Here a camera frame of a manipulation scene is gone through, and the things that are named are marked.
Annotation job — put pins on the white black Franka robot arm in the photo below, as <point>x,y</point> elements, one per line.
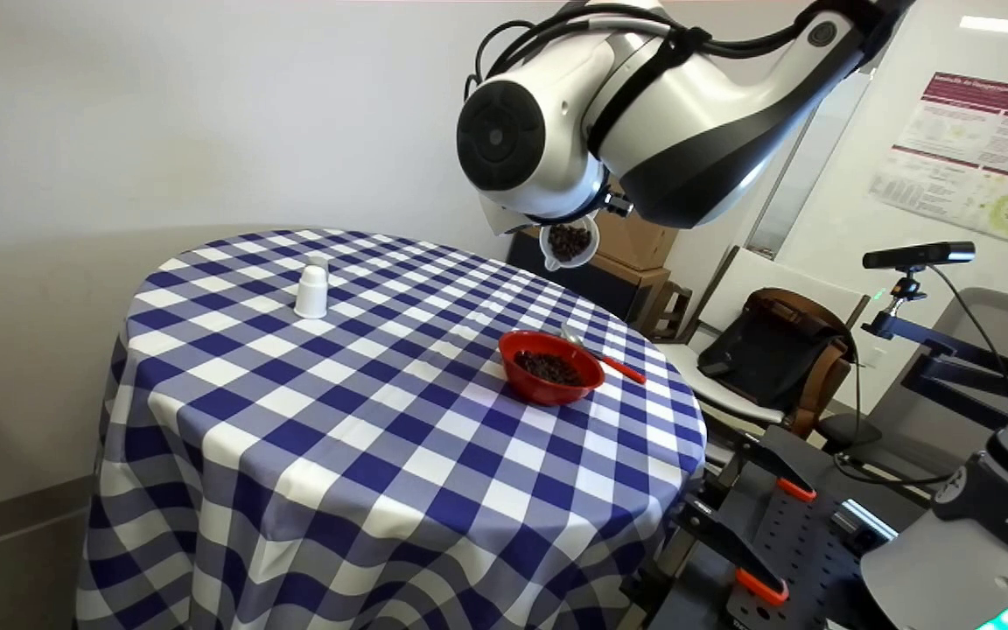
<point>666,105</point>

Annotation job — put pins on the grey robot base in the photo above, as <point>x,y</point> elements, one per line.
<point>983,549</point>

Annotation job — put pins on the orange bowl with dark contents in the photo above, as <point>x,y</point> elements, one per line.
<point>524,384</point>

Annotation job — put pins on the large brown cardboard box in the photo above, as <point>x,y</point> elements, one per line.
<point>640,248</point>

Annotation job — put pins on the small white bottle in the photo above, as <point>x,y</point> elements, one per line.
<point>313,296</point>

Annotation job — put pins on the blue white checkered tablecloth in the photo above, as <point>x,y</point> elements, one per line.
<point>330,468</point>

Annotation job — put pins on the black and brown bag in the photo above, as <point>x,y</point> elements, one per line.
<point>770,352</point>

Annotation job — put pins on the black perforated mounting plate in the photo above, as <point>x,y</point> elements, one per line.
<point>808,549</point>

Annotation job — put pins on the grey chair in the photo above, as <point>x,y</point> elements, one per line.
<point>994,320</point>

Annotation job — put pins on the silver metal wall strip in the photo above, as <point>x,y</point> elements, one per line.
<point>802,188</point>

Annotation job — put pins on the black camera tripod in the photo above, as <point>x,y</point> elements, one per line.
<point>907,333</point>

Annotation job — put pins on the black camera bar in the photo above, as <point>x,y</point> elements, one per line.
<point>918,254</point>

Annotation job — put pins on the wall poster with maroon header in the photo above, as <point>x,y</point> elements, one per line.
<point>983,152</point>

